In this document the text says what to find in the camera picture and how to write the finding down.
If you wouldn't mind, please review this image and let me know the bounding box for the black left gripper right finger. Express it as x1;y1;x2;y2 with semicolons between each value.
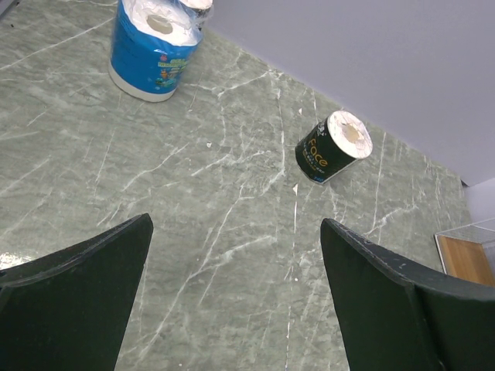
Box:
320;219;494;370

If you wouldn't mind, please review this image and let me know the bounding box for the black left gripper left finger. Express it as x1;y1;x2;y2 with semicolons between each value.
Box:
1;213;153;370

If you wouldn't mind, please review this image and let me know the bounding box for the black wrapped roll, centre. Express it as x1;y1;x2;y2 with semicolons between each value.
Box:
295;111;373;184

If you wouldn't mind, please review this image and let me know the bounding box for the black wrapped roll,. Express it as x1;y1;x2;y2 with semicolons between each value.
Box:
295;111;373;184
179;0;213;30

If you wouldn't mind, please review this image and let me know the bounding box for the blue wrapped roll, back left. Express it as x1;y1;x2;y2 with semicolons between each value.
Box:
108;1;203;103

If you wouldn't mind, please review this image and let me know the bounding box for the black wrapped roll, back left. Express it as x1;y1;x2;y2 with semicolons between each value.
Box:
179;0;213;30

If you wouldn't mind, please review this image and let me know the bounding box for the white wire wooden shelf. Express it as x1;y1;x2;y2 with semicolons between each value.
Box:
434;218;494;287

